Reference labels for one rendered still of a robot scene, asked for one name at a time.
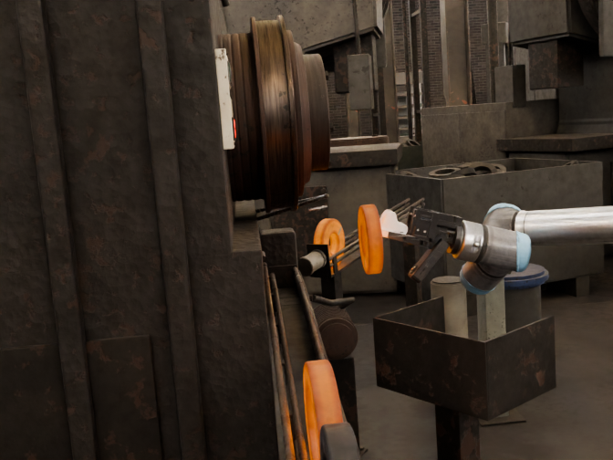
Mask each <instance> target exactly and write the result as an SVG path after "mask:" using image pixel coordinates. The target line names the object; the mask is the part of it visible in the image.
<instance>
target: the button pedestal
mask: <svg viewBox="0 0 613 460"><path fill-rule="evenodd" d="M477 313H478V335H479V340H480V341H487V340H490V339H493V338H495V337H498V336H501V335H503V334H505V333H506V331H505V305H504V279H502V280H501V282H500V283H499V284H498V285H497V286H496V287H495V289H494V290H492V291H490V292H489V293H487V294H485V295H477ZM510 423H526V419H525V418H524V417H523V416H522V415H521V414H520V413H519V412H518V411H517V410H516V409H515V408H514V409H512V410H510V411H508V412H506V413H503V414H501V415H499V416H497V417H495V418H493V419H492V420H490V421H485V420H483V419H480V418H479V425H480V426H481V427H484V426H493V425H501V424H510Z"/></svg>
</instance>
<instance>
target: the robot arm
mask: <svg viewBox="0 0 613 460"><path fill-rule="evenodd" d="M380 225H381V231H382V236H383V237H387V238H389V239H394V240H398V241H401V242H405V243H408V244H410V245H414V246H421V247H428V248H429V249H428V250H427V251H426V252H425V253H424V255H423V256H422V257H421V259H420V260H419V261H418V262H417V264H415V265H414V266H413V267H412V268H411V270H410V272H409V274H408V276H409V277H410V278H411V279H412V280H413V281H415V282H416V283H420V282H421V281H422V280H423V279H424V278H426V276H427V275H428V273H429V271H430V270H431V269H432V267H433V266H434V265H435V264H436V262H437V261H438V260H439V259H440V257H441V256H442V255H443V254H444V252H445V251H446V250H447V253H448V254H452V255H453V257H454V258H455V259H459V260H463V261H467V262H466V264H464V265H463V266H462V269H461V272H460V279H461V281H462V284H463V285H464V287H465V288H466V289H467V290H469V291H470V292H472V293H473V294H477V295H485V294H487V293H489V292H490V291H492V290H494V289H495V287H496V286H497V285H498V284H499V283H500V282H501V280H502V279H503V278H504V277H505V276H506V275H507V274H508V273H509V272H510V271H511V270H512V271H515V272H516V273H517V272H523V271H525V269H526V268H527V266H528V263H529V260H530V256H531V246H556V245H591V244H613V206H600V207H585V208H569V209H554V210H538V211H521V210H520V209H519V208H518V207H516V206H514V205H512V204H496V205H494V206H493V207H491V208H490V210H489V211H488V213H487V215H486V216H485V218H484V219H483V224H482V225H481V224H477V223H473V222H469V221H464V220H462V218H461V217H460V216H456V215H451V214H444V213H439V212H434V211H432V210H428V209H423V208H419V207H414V206H411V207H410V212H409V214H408V218H407V225H405V224H403V223H402V222H398V220H397V216H396V214H395V213H394V212H392V211H391V210H385V211H384V212H383V214H382V216H381V218H380ZM447 234H448V235H447Z"/></svg>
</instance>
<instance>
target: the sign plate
mask: <svg viewBox="0 0 613 460"><path fill-rule="evenodd" d="M214 54H215V65H216V75H217V85H218V95H219V105H220V116H221V126H222V136H223V149H224V150H228V149H233V148H234V146H235V143H236V138H235V132H234V117H233V107H232V92H231V83H230V79H229V68H228V58H227V56H228V52H227V51H226V50H225V48H219V49H215V50H214Z"/></svg>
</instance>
